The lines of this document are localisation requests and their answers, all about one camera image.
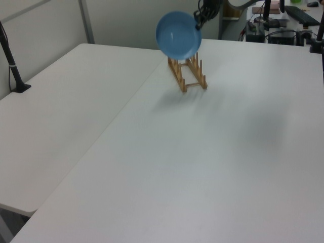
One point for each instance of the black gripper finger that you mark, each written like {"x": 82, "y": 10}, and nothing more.
{"x": 198, "y": 25}

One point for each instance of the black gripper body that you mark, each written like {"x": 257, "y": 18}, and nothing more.
{"x": 208, "y": 11}

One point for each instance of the blue round plate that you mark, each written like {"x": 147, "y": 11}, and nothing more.
{"x": 178, "y": 35}

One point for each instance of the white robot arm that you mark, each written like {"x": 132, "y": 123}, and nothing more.
{"x": 243, "y": 4}

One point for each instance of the wooden plate rack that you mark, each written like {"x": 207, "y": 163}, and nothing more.
{"x": 187, "y": 73}

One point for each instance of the black electronics box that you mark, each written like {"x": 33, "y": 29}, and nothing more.
{"x": 255, "y": 31}

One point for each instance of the black monitor stand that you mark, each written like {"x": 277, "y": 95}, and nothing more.
{"x": 266, "y": 15}

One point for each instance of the dark flat computer box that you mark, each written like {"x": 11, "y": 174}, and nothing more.
{"x": 282, "y": 37}

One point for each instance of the green object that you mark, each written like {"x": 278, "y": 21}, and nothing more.
{"x": 295, "y": 1}

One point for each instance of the black keyboard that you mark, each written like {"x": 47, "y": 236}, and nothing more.
{"x": 302, "y": 15}

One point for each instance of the black computer mouse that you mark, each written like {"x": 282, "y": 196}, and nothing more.
{"x": 313, "y": 4}

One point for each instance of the black clamped stand pole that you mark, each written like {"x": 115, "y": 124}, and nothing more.
{"x": 317, "y": 40}

